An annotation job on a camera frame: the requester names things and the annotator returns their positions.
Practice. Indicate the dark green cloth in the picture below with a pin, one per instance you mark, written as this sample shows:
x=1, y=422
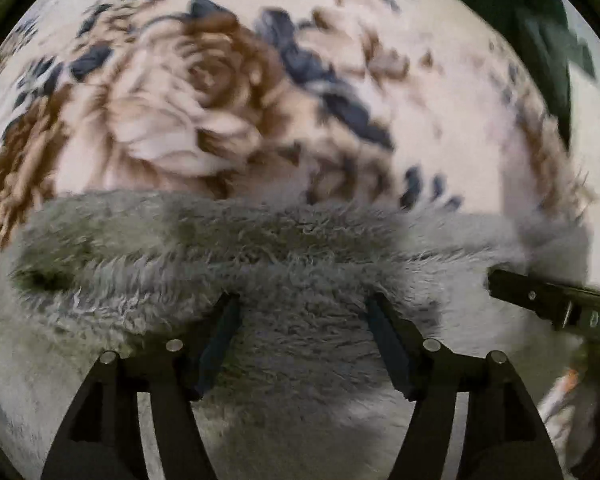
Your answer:
x=530, y=25

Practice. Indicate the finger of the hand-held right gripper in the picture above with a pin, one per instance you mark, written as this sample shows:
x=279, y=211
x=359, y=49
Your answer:
x=525, y=292

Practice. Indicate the floral printed blanket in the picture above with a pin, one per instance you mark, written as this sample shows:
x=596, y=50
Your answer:
x=260, y=80

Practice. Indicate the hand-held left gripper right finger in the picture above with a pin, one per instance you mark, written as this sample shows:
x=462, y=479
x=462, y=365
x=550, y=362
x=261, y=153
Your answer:
x=389, y=345

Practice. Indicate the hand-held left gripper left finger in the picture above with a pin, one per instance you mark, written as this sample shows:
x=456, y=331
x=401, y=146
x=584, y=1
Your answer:
x=219, y=342

